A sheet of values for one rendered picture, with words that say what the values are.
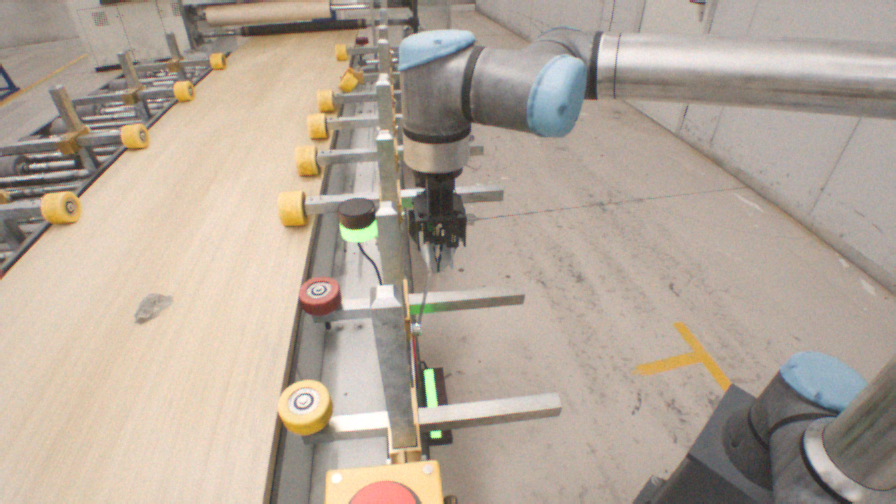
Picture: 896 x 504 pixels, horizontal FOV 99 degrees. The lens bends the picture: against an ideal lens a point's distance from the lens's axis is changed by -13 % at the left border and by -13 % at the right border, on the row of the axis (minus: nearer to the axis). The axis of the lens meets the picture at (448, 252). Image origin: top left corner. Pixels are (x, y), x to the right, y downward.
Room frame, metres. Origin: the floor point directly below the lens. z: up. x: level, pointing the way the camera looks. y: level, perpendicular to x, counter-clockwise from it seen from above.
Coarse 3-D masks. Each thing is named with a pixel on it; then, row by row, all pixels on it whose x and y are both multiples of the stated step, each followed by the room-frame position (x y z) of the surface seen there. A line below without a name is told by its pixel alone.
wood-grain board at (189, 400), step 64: (256, 64) 2.33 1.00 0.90; (320, 64) 2.28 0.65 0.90; (192, 128) 1.47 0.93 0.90; (256, 128) 1.45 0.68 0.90; (128, 192) 1.02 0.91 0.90; (192, 192) 1.01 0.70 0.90; (256, 192) 1.00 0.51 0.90; (320, 192) 1.01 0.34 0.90; (64, 256) 0.73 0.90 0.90; (128, 256) 0.73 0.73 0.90; (192, 256) 0.73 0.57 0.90; (256, 256) 0.73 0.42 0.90; (0, 320) 0.52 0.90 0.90; (64, 320) 0.53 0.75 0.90; (128, 320) 0.53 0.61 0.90; (192, 320) 0.54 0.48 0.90; (256, 320) 0.54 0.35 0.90; (0, 384) 0.37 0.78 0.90; (64, 384) 0.38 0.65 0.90; (128, 384) 0.39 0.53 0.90; (192, 384) 0.40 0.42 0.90; (256, 384) 0.40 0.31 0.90; (0, 448) 0.26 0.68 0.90; (64, 448) 0.27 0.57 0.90; (128, 448) 0.28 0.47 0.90; (192, 448) 0.29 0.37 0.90; (256, 448) 0.29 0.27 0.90
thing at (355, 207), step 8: (352, 200) 0.61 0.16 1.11; (360, 200) 0.61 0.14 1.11; (368, 200) 0.61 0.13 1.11; (344, 208) 0.59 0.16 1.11; (352, 208) 0.59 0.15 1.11; (360, 208) 0.59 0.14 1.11; (368, 208) 0.59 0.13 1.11; (352, 216) 0.56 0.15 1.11; (376, 240) 0.58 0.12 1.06; (360, 248) 0.59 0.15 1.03; (368, 256) 0.59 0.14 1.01; (376, 272) 0.59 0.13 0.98
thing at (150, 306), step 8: (152, 296) 0.59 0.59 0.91; (160, 296) 0.58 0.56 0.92; (168, 296) 0.59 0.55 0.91; (144, 304) 0.56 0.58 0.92; (152, 304) 0.57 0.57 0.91; (160, 304) 0.57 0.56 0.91; (168, 304) 0.57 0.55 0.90; (136, 312) 0.54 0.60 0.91; (144, 312) 0.55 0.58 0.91; (152, 312) 0.54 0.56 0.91; (136, 320) 0.52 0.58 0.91; (144, 320) 0.53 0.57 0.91
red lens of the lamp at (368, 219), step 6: (366, 198) 0.62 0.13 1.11; (372, 210) 0.58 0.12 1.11; (342, 216) 0.57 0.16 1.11; (348, 216) 0.57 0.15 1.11; (360, 216) 0.57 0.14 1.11; (366, 216) 0.57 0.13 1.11; (372, 216) 0.58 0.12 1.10; (342, 222) 0.57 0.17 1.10; (348, 222) 0.56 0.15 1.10; (354, 222) 0.56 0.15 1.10; (360, 222) 0.56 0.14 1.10; (366, 222) 0.57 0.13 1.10; (372, 222) 0.58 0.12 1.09; (348, 228) 0.56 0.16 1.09; (354, 228) 0.56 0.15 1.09; (360, 228) 0.56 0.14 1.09
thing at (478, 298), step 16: (480, 288) 0.67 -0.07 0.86; (496, 288) 0.67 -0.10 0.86; (512, 288) 0.67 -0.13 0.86; (352, 304) 0.62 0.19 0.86; (368, 304) 0.62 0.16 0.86; (416, 304) 0.63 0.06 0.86; (432, 304) 0.63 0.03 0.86; (448, 304) 0.63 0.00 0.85; (464, 304) 0.64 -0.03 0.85; (480, 304) 0.64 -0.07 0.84; (496, 304) 0.65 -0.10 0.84; (512, 304) 0.65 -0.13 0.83; (320, 320) 0.60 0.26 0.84; (336, 320) 0.60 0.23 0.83
